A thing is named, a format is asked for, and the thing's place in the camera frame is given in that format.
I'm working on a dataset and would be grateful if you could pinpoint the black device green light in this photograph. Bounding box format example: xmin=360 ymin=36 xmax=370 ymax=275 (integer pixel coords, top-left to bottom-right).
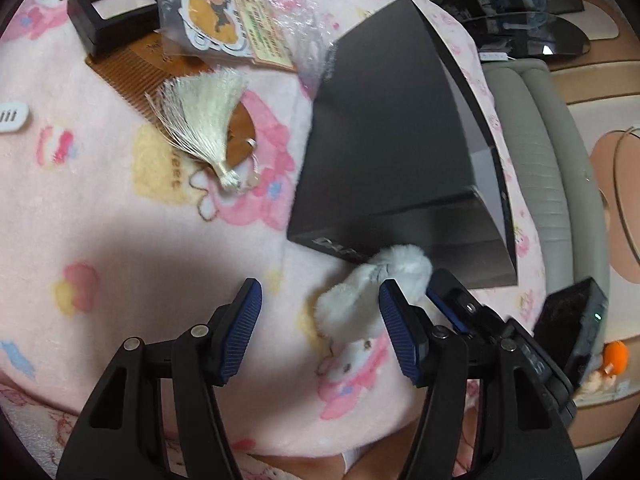
xmin=534 ymin=278 xmax=608 ymax=391

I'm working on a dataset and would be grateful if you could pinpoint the black glass tv stand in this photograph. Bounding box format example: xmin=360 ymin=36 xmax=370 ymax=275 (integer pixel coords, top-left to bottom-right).
xmin=432 ymin=0 xmax=591 ymax=60

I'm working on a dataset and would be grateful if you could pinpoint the white slotted plastic piece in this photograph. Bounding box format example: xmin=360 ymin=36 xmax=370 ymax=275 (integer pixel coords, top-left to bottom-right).
xmin=0 ymin=101 xmax=29 ymax=134

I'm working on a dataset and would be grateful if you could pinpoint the orange plush toy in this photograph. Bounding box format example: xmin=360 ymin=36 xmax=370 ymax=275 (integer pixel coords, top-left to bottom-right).
xmin=602 ymin=340 xmax=629 ymax=376

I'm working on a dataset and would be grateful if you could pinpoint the small black open box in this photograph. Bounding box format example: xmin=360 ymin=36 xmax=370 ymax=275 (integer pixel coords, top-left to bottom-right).
xmin=67 ymin=0 xmax=160 ymax=58

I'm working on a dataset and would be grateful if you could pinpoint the cream white tassel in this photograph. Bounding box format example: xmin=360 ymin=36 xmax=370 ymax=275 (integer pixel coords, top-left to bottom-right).
xmin=145 ymin=67 xmax=246 ymax=193

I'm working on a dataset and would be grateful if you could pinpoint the white fluffy plush toy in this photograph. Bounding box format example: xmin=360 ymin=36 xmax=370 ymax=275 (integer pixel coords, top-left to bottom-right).
xmin=314 ymin=245 xmax=433 ymax=344

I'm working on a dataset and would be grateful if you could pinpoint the large black cardboard box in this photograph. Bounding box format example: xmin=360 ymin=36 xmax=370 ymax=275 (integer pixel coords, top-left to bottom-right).
xmin=288 ymin=0 xmax=518 ymax=289

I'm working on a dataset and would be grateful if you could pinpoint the cartoon girl sticker packet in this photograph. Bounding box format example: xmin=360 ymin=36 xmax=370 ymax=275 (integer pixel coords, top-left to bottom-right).
xmin=157 ymin=0 xmax=326 ymax=75

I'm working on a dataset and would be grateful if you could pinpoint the pink cartoon print blanket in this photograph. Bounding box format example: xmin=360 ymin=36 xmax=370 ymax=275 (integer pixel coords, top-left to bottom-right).
xmin=0 ymin=0 xmax=549 ymax=480

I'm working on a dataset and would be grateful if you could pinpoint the brown wooden comb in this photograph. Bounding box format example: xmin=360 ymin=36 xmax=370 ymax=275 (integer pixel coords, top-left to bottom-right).
xmin=83 ymin=31 xmax=257 ymax=168

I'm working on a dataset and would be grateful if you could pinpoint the grey leather sofa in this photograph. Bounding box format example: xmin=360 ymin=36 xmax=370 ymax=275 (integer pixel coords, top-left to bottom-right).
xmin=483 ymin=60 xmax=610 ymax=295

